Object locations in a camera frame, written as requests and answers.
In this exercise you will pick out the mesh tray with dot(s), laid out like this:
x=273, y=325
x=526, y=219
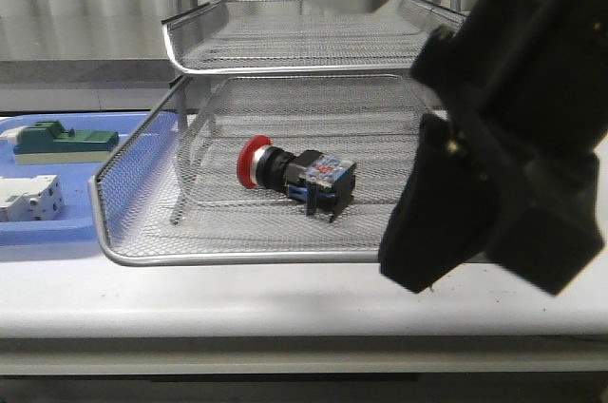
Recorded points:
x=233, y=37
x=144, y=218
x=370, y=120

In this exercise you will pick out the blue plastic tray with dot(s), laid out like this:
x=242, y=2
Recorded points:
x=48, y=239

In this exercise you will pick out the white circuit breaker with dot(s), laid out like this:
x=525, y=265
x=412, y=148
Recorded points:
x=38, y=198

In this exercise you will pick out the middle mesh tray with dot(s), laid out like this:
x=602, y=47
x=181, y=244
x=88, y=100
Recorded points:
x=144, y=218

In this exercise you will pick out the grey stone counter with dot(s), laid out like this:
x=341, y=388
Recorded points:
x=82, y=63

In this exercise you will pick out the top mesh tray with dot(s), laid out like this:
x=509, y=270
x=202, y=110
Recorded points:
x=233, y=37

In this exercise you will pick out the green and beige terminal block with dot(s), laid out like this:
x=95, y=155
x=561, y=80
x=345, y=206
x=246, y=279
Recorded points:
x=49, y=142

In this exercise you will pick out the grey metal rack frame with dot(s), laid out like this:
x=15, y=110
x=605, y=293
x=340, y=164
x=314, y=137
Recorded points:
x=308, y=78

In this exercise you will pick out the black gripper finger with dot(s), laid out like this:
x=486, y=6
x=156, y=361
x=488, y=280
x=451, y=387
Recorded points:
x=444, y=211

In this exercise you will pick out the bottom mesh tray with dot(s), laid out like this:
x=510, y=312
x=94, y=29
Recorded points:
x=370, y=120

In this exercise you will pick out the red emergency stop button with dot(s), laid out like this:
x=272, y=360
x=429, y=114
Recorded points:
x=322, y=182

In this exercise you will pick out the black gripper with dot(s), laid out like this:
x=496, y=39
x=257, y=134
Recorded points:
x=528, y=78

